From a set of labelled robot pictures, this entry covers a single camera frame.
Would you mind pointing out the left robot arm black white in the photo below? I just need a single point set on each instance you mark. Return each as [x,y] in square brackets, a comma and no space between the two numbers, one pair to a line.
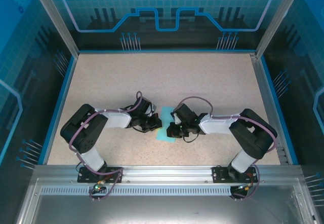
[88,135]

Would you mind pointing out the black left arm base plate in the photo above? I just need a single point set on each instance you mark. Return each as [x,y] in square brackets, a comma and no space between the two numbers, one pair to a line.
[83,178]

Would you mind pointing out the metal sheet tray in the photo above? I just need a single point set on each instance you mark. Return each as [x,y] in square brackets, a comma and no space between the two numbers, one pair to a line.
[164,211]

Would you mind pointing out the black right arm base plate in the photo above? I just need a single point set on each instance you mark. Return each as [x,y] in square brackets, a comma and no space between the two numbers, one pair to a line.
[219,176]

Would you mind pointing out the aluminium frame post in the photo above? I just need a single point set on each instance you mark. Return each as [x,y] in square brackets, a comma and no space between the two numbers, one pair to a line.
[276,18]
[56,18]

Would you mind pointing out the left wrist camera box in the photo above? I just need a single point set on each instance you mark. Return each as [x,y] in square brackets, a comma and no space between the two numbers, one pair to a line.
[154,107]

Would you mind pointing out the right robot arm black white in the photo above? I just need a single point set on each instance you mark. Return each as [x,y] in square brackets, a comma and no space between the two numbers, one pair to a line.
[250,135]

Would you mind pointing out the aluminium front rail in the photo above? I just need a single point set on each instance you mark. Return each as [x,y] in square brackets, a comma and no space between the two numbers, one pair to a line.
[164,173]

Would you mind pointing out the light blue paper sheet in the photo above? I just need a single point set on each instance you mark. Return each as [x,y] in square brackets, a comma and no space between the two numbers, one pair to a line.
[165,113]

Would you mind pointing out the aluminium side rail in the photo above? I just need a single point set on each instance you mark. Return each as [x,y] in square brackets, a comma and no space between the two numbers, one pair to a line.
[262,82]

